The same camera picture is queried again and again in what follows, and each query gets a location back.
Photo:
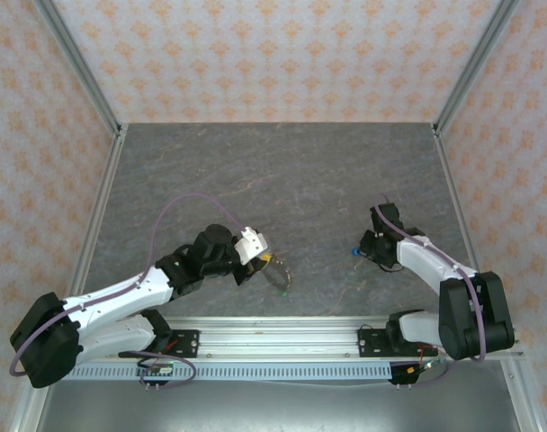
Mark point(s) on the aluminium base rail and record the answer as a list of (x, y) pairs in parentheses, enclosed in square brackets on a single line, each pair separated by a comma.
[(278, 342)]

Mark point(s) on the aluminium frame post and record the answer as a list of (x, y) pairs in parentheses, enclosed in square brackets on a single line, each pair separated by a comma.
[(475, 63), (78, 63)]

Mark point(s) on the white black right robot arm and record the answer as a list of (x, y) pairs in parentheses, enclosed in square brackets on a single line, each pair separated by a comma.
[(462, 306)]

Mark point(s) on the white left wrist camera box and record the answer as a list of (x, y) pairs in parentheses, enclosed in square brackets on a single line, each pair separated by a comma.
[(251, 245)]

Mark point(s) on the grey metal panel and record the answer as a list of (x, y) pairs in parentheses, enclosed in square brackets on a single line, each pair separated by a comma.
[(278, 409)]

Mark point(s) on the blue tagged key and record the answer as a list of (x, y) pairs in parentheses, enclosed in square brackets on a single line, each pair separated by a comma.
[(355, 252)]

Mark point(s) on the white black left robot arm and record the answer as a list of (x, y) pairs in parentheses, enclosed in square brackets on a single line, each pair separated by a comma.
[(111, 297)]

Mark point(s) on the aluminium table side rail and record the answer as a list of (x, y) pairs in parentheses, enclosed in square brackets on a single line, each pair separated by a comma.
[(452, 180), (108, 180)]

